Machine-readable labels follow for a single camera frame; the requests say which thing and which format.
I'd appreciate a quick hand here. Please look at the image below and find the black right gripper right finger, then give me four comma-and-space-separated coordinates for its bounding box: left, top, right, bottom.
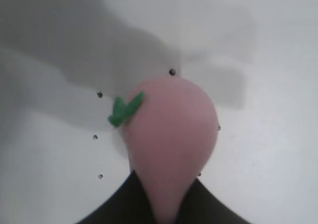
174, 178, 252, 224

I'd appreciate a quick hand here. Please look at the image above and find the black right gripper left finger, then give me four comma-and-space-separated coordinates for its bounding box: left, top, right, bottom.
79, 170, 157, 224

